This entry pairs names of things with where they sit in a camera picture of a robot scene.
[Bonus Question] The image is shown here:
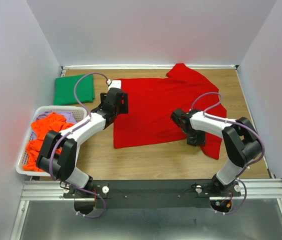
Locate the red t shirt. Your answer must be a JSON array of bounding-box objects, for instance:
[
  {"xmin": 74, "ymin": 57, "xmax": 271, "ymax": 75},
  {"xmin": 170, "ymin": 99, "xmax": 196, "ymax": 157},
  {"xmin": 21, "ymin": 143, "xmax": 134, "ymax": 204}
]
[{"xmin": 113, "ymin": 63, "xmax": 219, "ymax": 149}]

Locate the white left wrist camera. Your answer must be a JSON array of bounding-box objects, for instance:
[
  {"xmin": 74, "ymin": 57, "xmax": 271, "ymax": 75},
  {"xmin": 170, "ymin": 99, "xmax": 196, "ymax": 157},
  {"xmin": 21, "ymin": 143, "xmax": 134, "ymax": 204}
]
[{"xmin": 106, "ymin": 79, "xmax": 122, "ymax": 90}]

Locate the orange t shirt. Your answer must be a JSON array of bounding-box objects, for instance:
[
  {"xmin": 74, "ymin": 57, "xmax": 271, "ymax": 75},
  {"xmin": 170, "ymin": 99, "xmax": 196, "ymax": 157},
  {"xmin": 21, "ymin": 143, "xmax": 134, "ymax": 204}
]
[{"xmin": 23, "ymin": 112, "xmax": 75, "ymax": 172}]

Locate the aluminium frame rail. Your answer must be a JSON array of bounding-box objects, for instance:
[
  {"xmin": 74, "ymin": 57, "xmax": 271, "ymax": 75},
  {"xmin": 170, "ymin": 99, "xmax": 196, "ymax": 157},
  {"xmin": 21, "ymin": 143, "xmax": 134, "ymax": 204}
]
[{"xmin": 11, "ymin": 178, "xmax": 282, "ymax": 240}]

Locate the folded green t shirt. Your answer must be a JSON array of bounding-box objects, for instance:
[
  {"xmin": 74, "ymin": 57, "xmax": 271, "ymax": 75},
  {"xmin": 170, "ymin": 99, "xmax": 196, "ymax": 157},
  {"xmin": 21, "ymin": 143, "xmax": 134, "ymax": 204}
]
[{"xmin": 53, "ymin": 74, "xmax": 95, "ymax": 106}]

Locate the white plastic laundry basket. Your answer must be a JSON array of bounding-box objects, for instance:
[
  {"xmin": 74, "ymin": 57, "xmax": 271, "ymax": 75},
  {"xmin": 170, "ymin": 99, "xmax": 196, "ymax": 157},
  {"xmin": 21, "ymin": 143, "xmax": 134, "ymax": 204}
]
[{"xmin": 15, "ymin": 105, "xmax": 87, "ymax": 177}]

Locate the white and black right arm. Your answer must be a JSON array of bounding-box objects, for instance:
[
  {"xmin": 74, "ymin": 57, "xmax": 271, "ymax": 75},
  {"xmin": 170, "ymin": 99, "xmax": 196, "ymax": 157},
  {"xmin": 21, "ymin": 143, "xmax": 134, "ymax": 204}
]
[{"xmin": 170, "ymin": 108, "xmax": 265, "ymax": 196}]

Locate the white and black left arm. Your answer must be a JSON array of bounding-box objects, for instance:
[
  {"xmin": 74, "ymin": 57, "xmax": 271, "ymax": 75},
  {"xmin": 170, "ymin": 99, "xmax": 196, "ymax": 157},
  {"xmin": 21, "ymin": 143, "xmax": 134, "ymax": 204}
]
[{"xmin": 36, "ymin": 87, "xmax": 129, "ymax": 198}]

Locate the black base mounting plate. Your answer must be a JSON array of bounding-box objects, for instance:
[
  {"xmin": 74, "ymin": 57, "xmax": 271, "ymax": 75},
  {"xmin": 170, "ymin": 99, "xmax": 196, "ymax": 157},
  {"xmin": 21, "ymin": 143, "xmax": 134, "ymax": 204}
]
[{"xmin": 63, "ymin": 178, "xmax": 242, "ymax": 210}]

